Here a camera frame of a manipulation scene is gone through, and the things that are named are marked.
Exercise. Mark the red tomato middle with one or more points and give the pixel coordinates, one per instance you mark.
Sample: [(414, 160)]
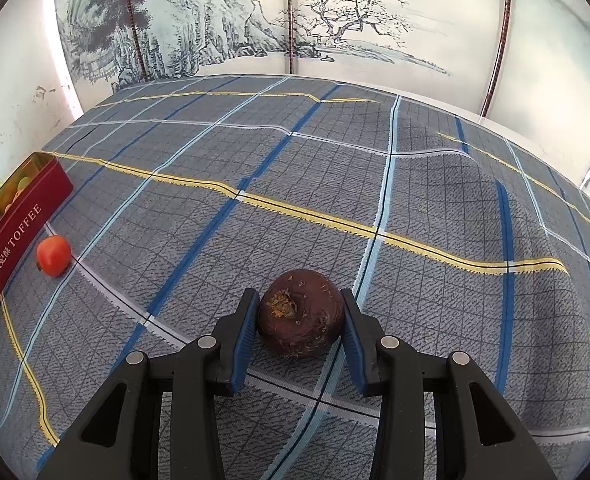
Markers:
[(53, 255)]

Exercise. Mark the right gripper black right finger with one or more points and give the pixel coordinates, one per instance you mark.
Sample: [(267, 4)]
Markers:
[(478, 435)]

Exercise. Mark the blue plaid tablecloth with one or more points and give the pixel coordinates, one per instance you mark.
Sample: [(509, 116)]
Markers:
[(187, 192)]

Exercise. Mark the landscape painting folding screen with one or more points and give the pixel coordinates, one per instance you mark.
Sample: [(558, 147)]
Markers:
[(523, 64)]

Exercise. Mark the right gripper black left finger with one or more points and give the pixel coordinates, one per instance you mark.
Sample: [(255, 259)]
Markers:
[(116, 435)]

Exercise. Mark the dark mangosteen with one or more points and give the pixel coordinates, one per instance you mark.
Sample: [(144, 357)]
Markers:
[(301, 314)]

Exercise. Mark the gold red toffee tin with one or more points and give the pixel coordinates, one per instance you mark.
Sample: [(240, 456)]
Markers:
[(23, 213)]

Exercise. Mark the green round fruit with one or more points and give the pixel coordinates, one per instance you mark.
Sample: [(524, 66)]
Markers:
[(23, 183)]

